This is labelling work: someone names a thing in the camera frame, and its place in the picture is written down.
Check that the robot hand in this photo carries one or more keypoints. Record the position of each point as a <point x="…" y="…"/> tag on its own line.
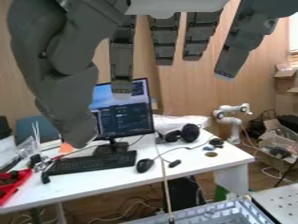
<point x="57" y="50"/>

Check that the blue chair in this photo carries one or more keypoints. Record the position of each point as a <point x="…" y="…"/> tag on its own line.
<point x="31" y="128"/>

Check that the computer screen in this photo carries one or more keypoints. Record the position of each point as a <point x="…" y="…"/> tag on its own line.
<point x="124" y="116"/>

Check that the black keyboard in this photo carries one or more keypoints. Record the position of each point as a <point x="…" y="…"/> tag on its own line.
<point x="88" y="163"/>

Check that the small black device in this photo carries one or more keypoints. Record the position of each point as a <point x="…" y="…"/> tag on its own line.
<point x="45" y="177"/>

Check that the black headphones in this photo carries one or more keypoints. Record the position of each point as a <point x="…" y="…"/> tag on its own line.
<point x="188" y="132"/>

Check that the red tray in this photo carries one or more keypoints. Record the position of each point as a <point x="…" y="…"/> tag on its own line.
<point x="15" y="176"/>

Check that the black mouse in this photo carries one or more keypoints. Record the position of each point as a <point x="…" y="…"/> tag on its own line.
<point x="144" y="165"/>

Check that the white desk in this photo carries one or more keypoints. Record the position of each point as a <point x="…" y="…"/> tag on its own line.
<point x="111" y="180"/>

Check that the small black oval object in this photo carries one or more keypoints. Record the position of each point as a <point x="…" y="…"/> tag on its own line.
<point x="174" y="163"/>

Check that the small white jointed device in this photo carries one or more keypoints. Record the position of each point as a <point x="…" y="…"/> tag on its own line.
<point x="230" y="115"/>

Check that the thin stick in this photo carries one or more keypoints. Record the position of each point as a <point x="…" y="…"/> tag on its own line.
<point x="166" y="193"/>

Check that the clear box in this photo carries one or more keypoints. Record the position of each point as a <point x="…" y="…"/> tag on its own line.
<point x="213" y="211"/>

